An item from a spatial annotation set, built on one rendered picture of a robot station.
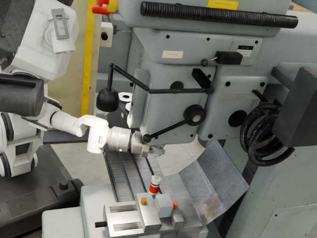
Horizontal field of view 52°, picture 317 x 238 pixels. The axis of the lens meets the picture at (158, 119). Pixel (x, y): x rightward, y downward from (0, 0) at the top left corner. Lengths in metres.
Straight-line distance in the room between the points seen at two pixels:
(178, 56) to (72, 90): 2.19
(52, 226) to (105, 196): 0.26
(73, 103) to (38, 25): 2.03
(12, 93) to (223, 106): 0.66
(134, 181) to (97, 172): 1.43
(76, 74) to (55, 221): 1.67
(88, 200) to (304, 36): 1.05
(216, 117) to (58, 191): 1.08
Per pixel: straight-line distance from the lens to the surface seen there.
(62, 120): 1.33
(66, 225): 1.56
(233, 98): 1.09
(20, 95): 1.09
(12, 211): 1.87
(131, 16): 0.83
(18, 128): 1.63
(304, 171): 1.37
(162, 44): 0.89
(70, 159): 3.01
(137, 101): 1.08
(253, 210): 1.42
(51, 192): 1.93
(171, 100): 1.02
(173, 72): 0.97
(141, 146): 1.21
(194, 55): 0.94
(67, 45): 1.04
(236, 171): 1.45
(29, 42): 1.12
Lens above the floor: 2.01
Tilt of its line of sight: 33 degrees down
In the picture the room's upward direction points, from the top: 12 degrees clockwise
